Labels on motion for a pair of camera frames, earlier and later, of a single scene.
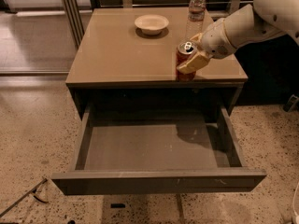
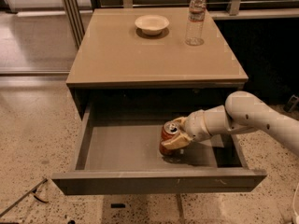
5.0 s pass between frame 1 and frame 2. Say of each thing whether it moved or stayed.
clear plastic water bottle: stayed
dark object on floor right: stayed
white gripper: moved
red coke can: moved
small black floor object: stayed
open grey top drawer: stayed
